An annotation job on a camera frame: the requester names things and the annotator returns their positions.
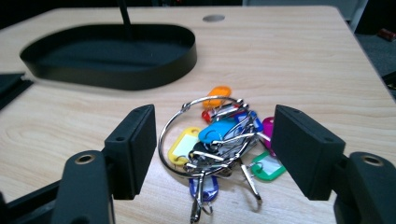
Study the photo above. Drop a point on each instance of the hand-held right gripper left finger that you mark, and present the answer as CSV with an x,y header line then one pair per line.
x,y
132,149

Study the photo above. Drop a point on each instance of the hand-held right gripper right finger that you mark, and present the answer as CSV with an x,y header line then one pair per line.
x,y
305,149

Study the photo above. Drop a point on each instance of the black key holder stand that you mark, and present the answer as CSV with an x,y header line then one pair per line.
x,y
109,77

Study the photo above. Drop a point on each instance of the small red object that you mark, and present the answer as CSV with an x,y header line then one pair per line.
x,y
387,34

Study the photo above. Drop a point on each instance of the grey round table grommet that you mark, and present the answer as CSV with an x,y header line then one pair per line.
x,y
214,18

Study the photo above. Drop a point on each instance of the white frame desk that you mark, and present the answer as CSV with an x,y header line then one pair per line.
x,y
358,12

